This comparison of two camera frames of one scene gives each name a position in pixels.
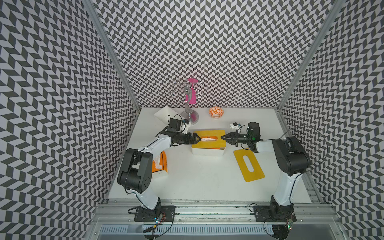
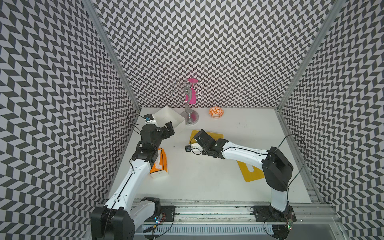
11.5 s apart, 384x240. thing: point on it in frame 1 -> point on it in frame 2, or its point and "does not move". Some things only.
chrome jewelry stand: x=187 y=89 does not move
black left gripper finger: x=193 y=140 -> x=170 y=128
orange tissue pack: x=160 y=163 does not move
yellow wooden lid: x=248 y=176 does not move
